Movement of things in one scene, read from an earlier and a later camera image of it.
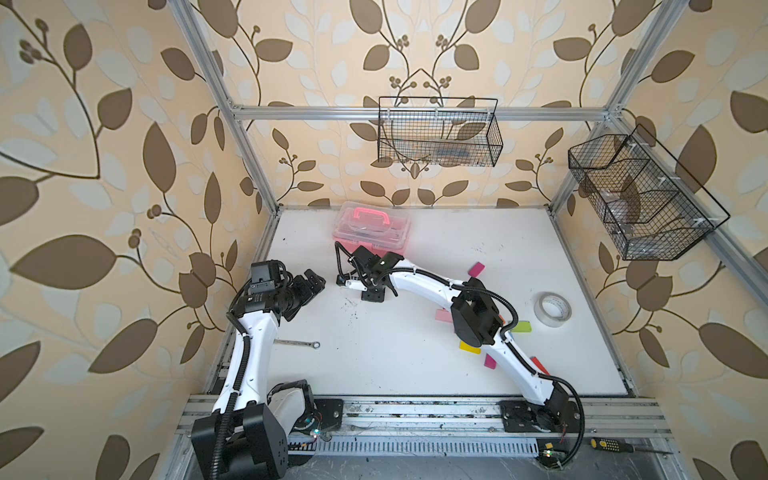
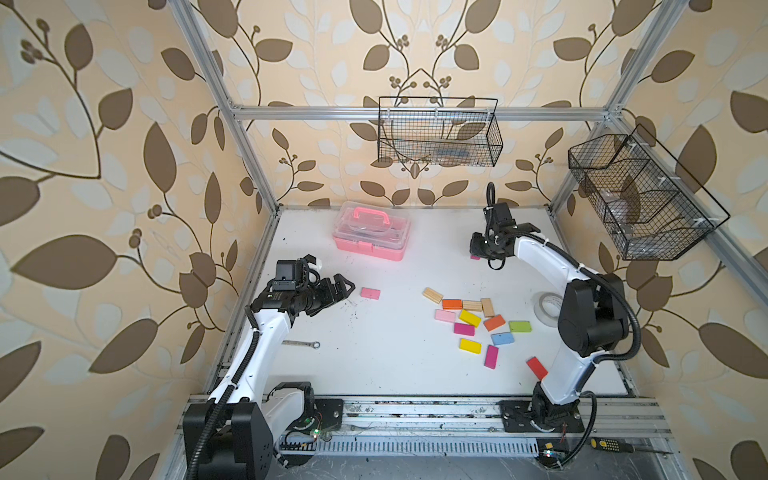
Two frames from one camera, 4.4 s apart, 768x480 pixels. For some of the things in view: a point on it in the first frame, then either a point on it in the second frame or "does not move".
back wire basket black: (433, 131) does not move
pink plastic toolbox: (384, 226) does not move
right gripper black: (374, 297) -> (474, 248)
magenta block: (489, 361) does not move
